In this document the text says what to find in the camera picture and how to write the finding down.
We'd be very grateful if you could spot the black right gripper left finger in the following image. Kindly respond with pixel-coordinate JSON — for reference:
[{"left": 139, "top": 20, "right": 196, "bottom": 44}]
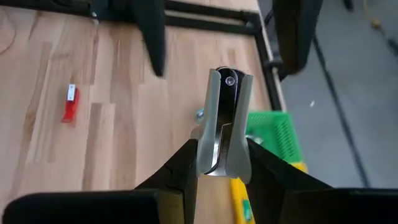
[{"left": 2, "top": 138, "right": 199, "bottom": 224}]

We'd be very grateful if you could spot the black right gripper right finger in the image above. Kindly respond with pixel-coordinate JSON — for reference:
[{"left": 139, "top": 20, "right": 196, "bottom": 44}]
[{"left": 246, "top": 138, "right": 398, "bottom": 224}]

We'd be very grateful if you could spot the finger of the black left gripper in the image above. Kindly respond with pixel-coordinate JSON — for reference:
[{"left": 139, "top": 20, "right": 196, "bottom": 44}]
[
  {"left": 132, "top": 0, "right": 168, "bottom": 78},
  {"left": 272, "top": 0, "right": 324, "bottom": 75}
]

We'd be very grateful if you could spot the small green stapler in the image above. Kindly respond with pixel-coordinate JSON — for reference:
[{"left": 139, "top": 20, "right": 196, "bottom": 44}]
[{"left": 242, "top": 198, "right": 253, "bottom": 223}]

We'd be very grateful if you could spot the red stapler with silver top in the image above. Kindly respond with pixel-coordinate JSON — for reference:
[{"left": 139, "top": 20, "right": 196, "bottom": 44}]
[{"left": 61, "top": 83, "right": 81, "bottom": 124}]

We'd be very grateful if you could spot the yellow plastic basket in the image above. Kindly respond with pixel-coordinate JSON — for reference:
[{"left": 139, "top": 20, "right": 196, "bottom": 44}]
[{"left": 229, "top": 161, "right": 309, "bottom": 224}]

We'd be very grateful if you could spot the green plastic basket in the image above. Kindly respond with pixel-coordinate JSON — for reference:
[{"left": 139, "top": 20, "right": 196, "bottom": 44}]
[{"left": 245, "top": 111, "right": 304, "bottom": 166}]

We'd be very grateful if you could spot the black aluminium table frame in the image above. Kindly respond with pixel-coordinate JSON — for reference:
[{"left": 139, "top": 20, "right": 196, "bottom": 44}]
[{"left": 0, "top": 0, "right": 289, "bottom": 111}]

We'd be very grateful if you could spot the yellow cable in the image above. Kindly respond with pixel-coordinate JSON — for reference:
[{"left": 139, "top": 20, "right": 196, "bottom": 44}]
[{"left": 362, "top": 0, "right": 383, "bottom": 30}]

